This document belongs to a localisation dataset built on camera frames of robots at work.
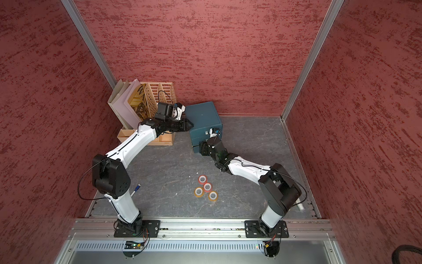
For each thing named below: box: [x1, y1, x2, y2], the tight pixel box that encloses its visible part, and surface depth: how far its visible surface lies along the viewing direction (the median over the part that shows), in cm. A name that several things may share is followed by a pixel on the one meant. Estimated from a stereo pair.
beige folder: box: [107, 79, 131, 130], surface depth 93 cm
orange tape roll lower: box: [208, 190, 219, 202], surface depth 85 cm
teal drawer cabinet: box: [185, 101, 223, 154], surface depth 91 cm
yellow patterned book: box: [127, 83, 152, 121], surface depth 102 cm
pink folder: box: [112, 78, 142, 130], surface depth 94 cm
